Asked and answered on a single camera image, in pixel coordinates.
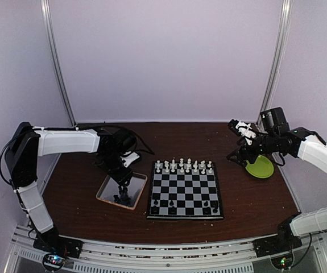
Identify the white knight left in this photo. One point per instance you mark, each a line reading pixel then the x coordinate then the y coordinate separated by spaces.
pixel 166 164

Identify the white bishop right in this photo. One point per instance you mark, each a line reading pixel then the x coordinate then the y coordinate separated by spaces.
pixel 195 164

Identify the black and grey chessboard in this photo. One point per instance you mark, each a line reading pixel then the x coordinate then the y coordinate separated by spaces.
pixel 188 191

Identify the aluminium front rail frame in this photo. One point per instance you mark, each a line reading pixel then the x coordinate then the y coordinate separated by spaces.
pixel 228 256

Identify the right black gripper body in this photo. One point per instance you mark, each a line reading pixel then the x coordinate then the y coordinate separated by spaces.
pixel 269 144

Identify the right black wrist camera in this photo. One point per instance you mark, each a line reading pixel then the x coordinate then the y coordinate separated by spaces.
pixel 274 118

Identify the pile of black chess pieces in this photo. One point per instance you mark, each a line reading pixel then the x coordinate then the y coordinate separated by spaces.
pixel 122 197

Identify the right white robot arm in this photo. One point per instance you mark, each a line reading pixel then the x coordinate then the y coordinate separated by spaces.
pixel 308 179

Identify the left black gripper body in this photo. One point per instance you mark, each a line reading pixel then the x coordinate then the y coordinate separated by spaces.
pixel 112 168

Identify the aluminium frame post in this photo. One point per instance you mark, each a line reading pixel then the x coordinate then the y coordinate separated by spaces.
pixel 47 18
pixel 279 52

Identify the white king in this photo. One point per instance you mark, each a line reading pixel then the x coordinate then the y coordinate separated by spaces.
pixel 189 163

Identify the white queen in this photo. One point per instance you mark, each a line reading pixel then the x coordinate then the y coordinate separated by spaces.
pixel 181 163

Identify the left aluminium frame post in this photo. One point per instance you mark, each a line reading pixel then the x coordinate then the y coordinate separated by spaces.
pixel 47 18

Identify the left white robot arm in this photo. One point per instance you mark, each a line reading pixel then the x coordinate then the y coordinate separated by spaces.
pixel 28 144

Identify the wooden tray with mirror base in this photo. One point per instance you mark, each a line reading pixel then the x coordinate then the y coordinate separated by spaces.
pixel 135 189

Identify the right aluminium frame post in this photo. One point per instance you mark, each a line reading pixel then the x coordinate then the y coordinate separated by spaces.
pixel 279 52

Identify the black knight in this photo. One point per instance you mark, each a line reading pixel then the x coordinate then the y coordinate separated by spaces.
pixel 206 211

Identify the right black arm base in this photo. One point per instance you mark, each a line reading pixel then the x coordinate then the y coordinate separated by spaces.
pixel 279 251

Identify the green plate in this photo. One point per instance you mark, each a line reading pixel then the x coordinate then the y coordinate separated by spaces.
pixel 262 167

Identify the black rook corner piece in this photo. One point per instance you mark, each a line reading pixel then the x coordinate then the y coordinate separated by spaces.
pixel 153 210

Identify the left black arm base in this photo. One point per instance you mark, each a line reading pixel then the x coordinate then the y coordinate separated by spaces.
pixel 56 256

